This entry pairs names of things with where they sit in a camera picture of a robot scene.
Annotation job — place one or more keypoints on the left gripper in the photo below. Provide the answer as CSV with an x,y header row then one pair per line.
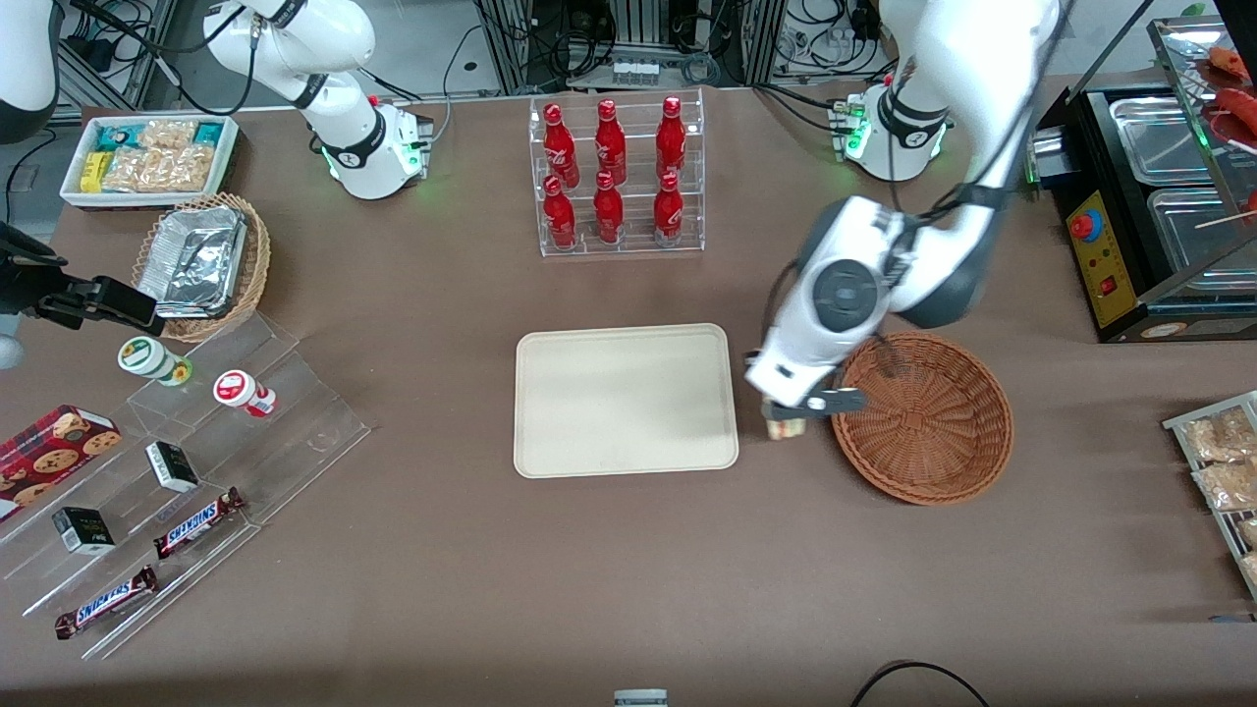
x,y
767,410

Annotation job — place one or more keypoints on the triangular sandwich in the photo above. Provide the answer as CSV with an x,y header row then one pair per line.
x,y
786,430

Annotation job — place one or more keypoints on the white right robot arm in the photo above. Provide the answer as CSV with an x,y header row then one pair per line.
x,y
344,118

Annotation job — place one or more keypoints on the brown wicker basket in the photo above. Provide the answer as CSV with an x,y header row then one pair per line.
x,y
933,432

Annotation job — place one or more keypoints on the light wicker basket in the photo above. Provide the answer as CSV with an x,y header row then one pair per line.
x,y
257,265

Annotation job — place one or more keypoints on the beige plastic tray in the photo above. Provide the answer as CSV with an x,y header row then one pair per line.
x,y
628,403

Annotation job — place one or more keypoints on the green lidded yoghurt cup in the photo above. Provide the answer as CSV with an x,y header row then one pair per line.
x,y
145,356

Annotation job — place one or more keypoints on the aluminium foil container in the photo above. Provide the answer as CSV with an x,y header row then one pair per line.
x,y
191,260

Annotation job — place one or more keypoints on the yellow snack packet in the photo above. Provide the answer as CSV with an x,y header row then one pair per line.
x,y
94,172

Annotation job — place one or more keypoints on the white rectangular snack box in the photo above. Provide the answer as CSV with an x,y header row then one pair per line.
x,y
147,200

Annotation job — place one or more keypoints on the clear bag of crackers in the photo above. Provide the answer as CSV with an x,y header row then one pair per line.
x,y
167,134
133,170
187,168

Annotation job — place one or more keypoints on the teal snack packet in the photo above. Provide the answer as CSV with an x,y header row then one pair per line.
x,y
207,133
114,137

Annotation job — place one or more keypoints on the red lidded yoghurt cup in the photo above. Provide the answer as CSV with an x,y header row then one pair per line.
x,y
236,388

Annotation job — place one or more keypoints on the red cookie box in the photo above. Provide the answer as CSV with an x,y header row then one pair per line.
x,y
54,452

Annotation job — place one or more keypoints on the small black box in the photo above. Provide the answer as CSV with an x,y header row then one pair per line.
x,y
173,466
83,530

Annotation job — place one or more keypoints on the clear acrylic bottle rack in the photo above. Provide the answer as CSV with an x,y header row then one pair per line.
x,y
634,248

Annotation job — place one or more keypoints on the clear acrylic stepped stand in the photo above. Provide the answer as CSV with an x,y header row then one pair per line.
x,y
295,432

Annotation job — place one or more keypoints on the red cola bottle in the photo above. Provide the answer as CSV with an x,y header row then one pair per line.
x,y
610,147
608,214
668,214
559,218
671,142
560,147

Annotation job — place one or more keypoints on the snickers chocolate bar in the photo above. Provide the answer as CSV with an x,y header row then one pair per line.
x,y
106,602
196,523

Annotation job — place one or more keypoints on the small grey device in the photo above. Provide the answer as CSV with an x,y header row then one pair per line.
x,y
640,698

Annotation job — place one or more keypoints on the black food warmer machine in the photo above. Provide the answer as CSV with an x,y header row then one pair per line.
x,y
1100,265

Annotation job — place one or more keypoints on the grey power strip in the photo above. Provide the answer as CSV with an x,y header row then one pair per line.
x,y
633,73

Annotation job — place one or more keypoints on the clear bag of pastries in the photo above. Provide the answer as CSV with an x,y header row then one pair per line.
x,y
1249,532
1218,437
1251,570
1228,486

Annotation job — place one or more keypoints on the steel warmer pan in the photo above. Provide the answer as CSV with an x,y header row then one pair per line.
x,y
1159,137
1193,231

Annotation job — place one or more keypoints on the wooden skewer stick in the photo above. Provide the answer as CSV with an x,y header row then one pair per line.
x,y
1228,219

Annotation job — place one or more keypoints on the small blue object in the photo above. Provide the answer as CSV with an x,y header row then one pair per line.
x,y
1232,619

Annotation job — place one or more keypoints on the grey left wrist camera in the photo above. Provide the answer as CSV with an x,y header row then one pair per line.
x,y
840,400

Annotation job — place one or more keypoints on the silver aluminium frame rack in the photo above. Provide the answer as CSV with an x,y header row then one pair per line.
x,y
511,44

